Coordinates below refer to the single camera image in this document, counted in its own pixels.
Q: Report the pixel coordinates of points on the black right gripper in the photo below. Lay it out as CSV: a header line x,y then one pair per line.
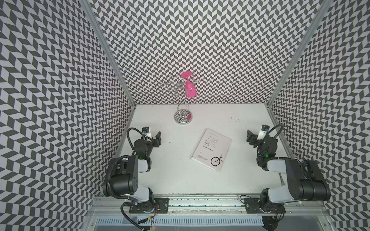
x,y
251,137

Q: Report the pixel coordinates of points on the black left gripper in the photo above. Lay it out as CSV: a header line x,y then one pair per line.
x,y
157,142

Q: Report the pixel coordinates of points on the white photo album bicycle cover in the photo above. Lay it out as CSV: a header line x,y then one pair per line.
x,y
212,149

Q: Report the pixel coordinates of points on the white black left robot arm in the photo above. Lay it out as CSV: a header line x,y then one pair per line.
x,y
122,177

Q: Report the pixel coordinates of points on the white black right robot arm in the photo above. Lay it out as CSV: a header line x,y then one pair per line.
x,y
305,181

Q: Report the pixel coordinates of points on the pink plastic cup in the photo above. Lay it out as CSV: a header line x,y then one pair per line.
x,y
189,87

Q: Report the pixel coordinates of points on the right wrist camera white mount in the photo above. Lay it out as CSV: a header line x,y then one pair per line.
x,y
263,131

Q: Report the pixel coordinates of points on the chrome wire cup stand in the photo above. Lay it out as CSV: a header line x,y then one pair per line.
x,y
183,115

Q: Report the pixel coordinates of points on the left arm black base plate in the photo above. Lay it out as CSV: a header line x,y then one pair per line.
x,y
159,205

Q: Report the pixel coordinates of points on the aluminium front rail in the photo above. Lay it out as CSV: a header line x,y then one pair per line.
x,y
208,205

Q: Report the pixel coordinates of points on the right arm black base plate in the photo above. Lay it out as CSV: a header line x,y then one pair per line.
x,y
255,206

